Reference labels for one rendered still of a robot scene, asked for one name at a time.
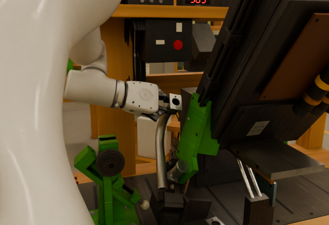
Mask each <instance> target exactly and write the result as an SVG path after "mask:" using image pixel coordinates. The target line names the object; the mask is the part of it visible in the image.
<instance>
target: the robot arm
mask: <svg viewBox="0 0 329 225"><path fill-rule="evenodd" d="M120 2H121V0H0V225H95V224H94V222H93V219H92V217H91V215H90V213H89V211H88V209H87V207H86V204H85V202H84V200H83V198H82V196H81V193H80V191H79V189H78V186H77V184H76V181H75V178H74V176H73V173H72V171H71V167H70V163H69V160H68V155H67V151H66V147H65V140H64V133H63V97H64V98H65V99H66V100H71V101H76V102H82V103H87V104H92V105H98V106H103V107H108V108H114V109H119V107H120V108H122V110H123V111H125V112H128V113H131V114H134V115H138V116H142V117H148V118H150V119H151V120H153V121H154V122H157V120H158V119H159V118H160V116H161V115H163V114H164V113H166V114H171V115H174V114H176V113H177V112H178V111H174V110H170V109H169V106H167V107H163V106H160V105H159V100H163V102H164V103H169V95H167V94H166V93H164V92H163V91H162V90H161V89H160V88H159V86H158V84H152V83H147V82H140V81H126V83H125V82H124V81H121V80H117V79H112V78H109V77H107V53H106V46H105V43H104V42H103V41H102V40H101V35H100V26H101V25H102V24H104V23H105V22H106V21H107V20H108V19H109V18H110V17H111V16H112V15H113V13H114V12H115V11H116V9H117V7H118V6H119V4H120ZM69 59H70V60H71V61H73V62H74V63H75V64H78V65H81V71H76V70H70V71H69V72H68V75H67V79H66V73H67V66H68V60H69ZM65 80H66V82H65ZM154 113H157V114H156V115H154Z"/></svg>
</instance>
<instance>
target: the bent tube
mask: <svg viewBox="0 0 329 225"><path fill-rule="evenodd" d="M167 106H169V109H170V110H174V111H180V112H181V111H182V98H181V95H176V94H171V93H170V94H169V103H168V105H167ZM167 106H166V107H167ZM170 116H171V114H166V113H164V114H163V115H161V116H160V118H159V121H158V124H157V129H156V136H155V147H156V165H157V184H158V190H159V191H165V190H167V175H166V162H165V143H164V139H165V129H166V125H167V122H168V120H169V118H170Z"/></svg>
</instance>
